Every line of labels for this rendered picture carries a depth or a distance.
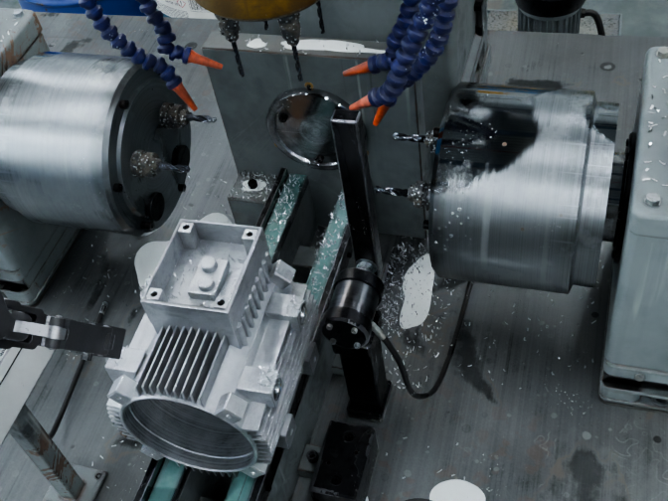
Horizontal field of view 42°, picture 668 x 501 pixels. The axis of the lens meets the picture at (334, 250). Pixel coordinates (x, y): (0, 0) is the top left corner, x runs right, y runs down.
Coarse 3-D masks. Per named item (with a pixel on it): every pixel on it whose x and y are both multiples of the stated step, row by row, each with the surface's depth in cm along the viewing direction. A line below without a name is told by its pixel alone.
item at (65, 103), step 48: (0, 96) 119; (48, 96) 116; (96, 96) 114; (144, 96) 120; (0, 144) 117; (48, 144) 115; (96, 144) 113; (144, 144) 121; (0, 192) 123; (48, 192) 118; (96, 192) 115; (144, 192) 123
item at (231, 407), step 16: (272, 272) 100; (288, 272) 101; (112, 384) 94; (128, 384) 93; (128, 400) 93; (224, 400) 90; (240, 400) 90; (224, 416) 90; (240, 416) 90; (144, 448) 102; (256, 464) 98
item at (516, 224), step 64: (448, 128) 102; (512, 128) 100; (576, 128) 98; (384, 192) 110; (448, 192) 101; (512, 192) 99; (576, 192) 97; (448, 256) 105; (512, 256) 102; (576, 256) 101
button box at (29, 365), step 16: (0, 352) 99; (16, 352) 99; (32, 352) 101; (48, 352) 102; (0, 368) 97; (16, 368) 99; (32, 368) 100; (0, 384) 97; (16, 384) 98; (32, 384) 100; (0, 400) 96; (16, 400) 98; (0, 416) 96; (16, 416) 97; (0, 432) 95
